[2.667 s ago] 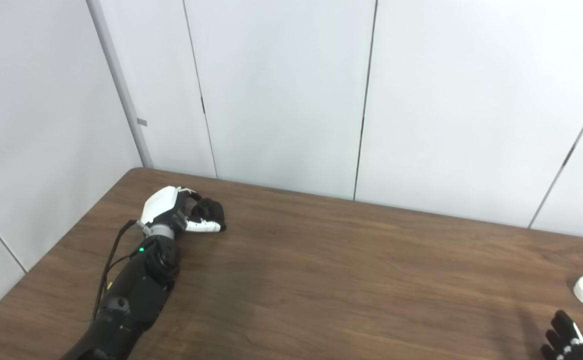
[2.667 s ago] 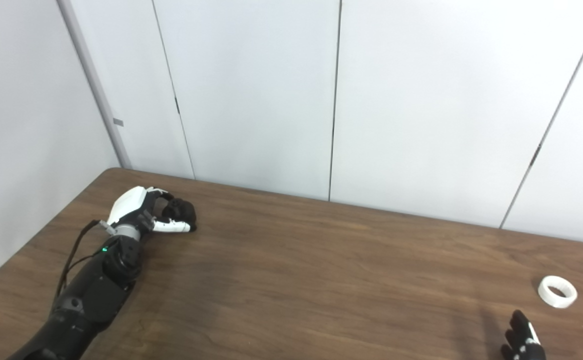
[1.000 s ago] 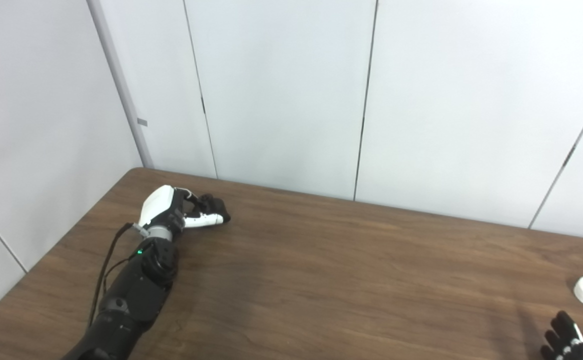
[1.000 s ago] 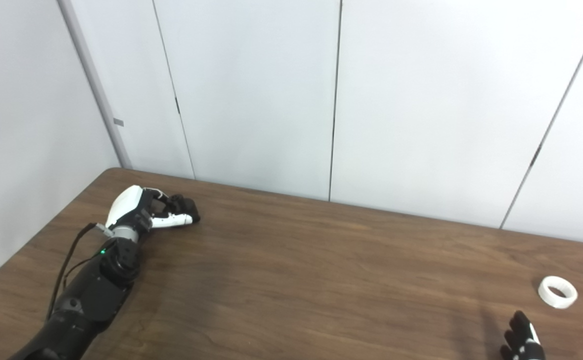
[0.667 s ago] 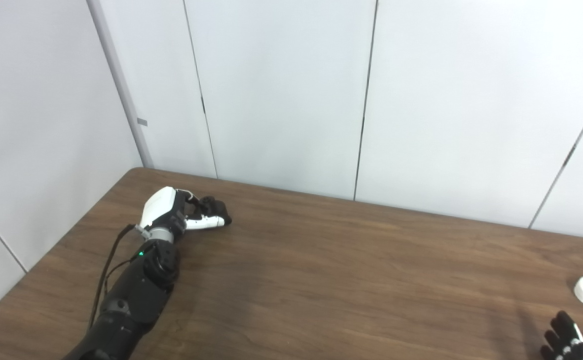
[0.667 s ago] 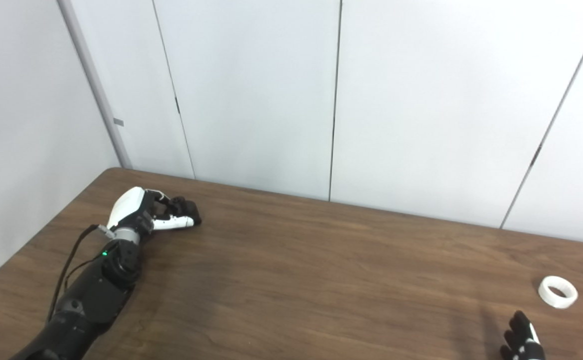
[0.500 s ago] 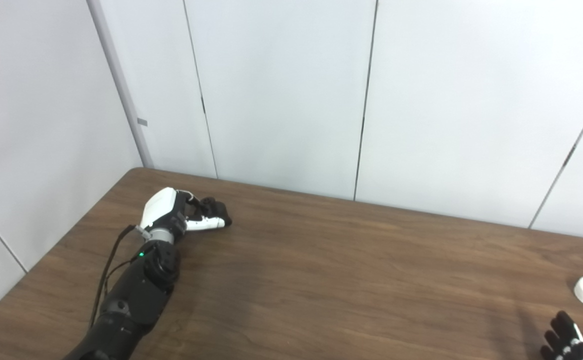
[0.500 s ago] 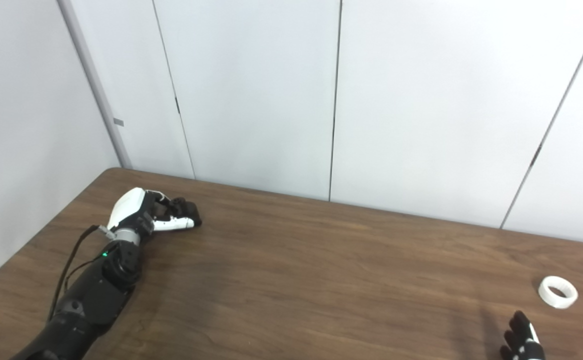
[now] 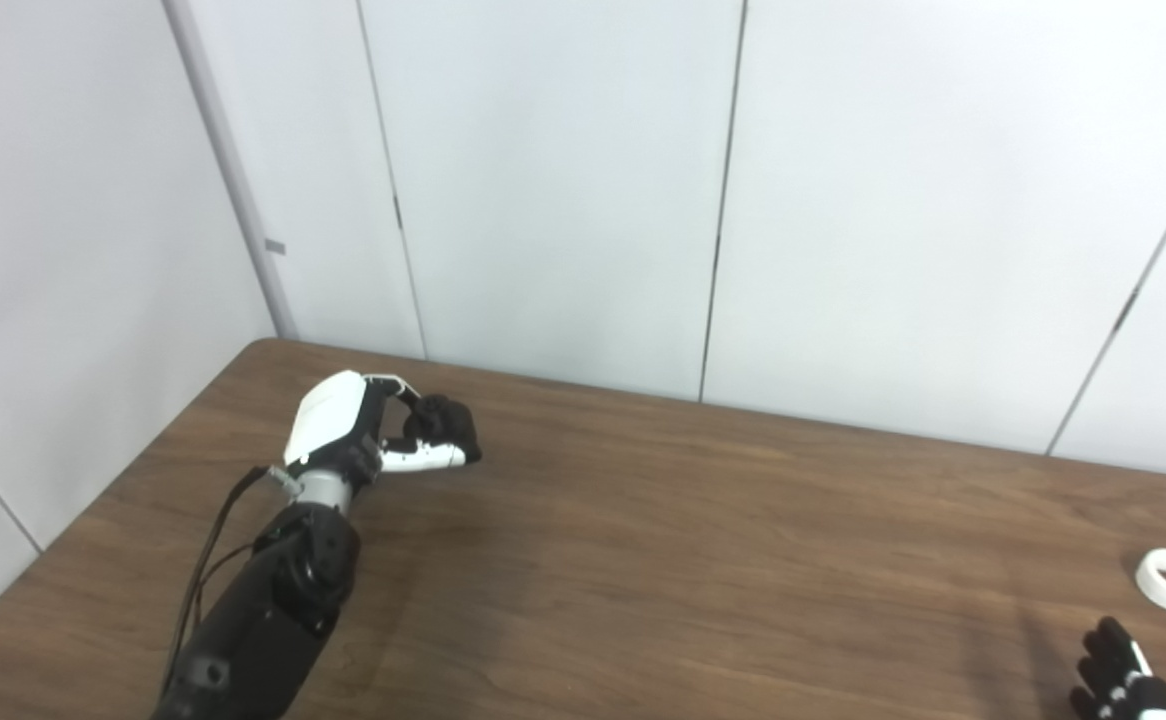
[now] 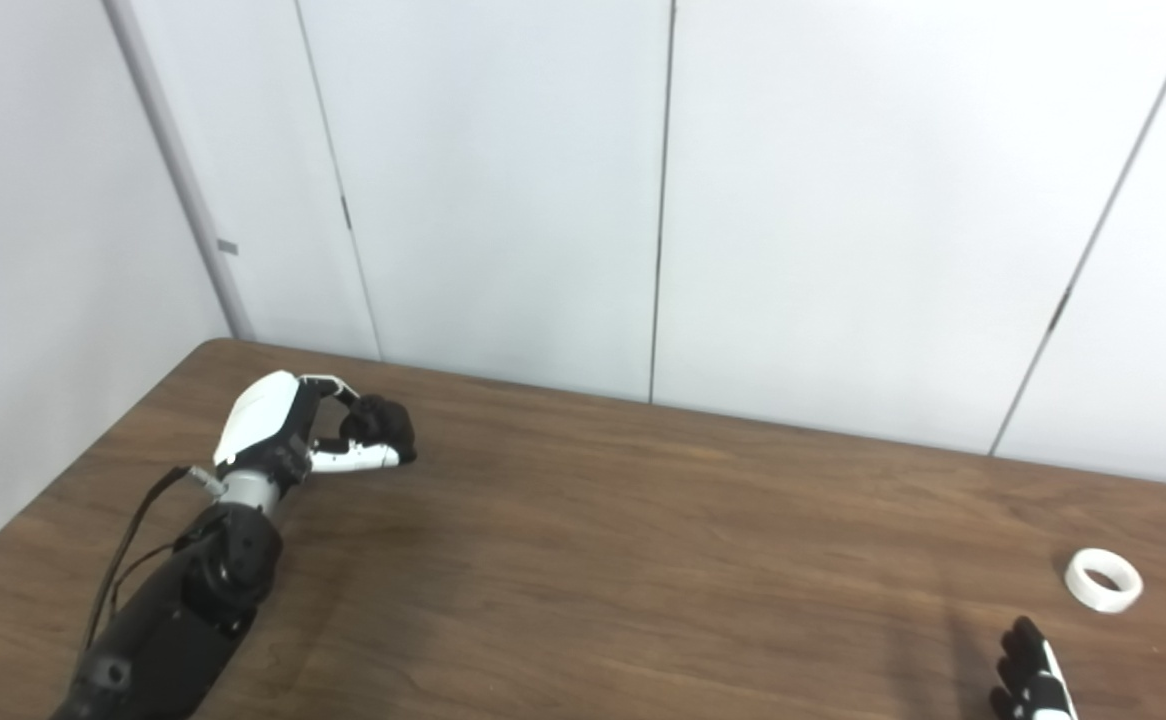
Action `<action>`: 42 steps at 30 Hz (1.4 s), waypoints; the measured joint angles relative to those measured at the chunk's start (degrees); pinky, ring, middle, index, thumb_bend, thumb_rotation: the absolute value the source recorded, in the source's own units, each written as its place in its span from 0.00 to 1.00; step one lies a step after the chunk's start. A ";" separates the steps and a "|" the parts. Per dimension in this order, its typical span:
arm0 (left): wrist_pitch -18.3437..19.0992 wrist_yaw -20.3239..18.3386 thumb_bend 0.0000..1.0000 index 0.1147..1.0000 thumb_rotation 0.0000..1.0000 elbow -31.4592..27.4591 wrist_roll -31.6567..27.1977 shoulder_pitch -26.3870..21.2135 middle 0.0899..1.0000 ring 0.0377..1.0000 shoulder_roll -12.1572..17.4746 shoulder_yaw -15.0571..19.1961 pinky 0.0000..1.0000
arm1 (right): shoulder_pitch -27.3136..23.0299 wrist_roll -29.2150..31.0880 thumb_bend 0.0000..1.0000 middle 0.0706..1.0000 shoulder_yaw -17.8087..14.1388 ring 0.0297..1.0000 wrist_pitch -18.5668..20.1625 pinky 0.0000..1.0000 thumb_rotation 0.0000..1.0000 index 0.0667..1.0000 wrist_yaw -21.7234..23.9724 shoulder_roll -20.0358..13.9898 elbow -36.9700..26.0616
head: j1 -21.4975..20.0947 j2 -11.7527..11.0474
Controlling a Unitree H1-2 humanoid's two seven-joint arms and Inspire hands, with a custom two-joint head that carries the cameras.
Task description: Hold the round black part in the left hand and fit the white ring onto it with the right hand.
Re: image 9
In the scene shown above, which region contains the round black part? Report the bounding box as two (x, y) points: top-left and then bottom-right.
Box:
(403, 394), (484, 466)

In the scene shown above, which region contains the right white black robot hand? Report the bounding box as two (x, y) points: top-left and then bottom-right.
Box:
(1070, 616), (1166, 720)

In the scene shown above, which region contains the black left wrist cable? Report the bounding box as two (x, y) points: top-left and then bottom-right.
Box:
(161, 464), (300, 701)

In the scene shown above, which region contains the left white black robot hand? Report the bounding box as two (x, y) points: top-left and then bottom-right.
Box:
(283, 370), (469, 483)

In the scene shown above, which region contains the grey wall post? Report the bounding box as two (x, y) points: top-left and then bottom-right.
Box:
(161, 0), (299, 341)

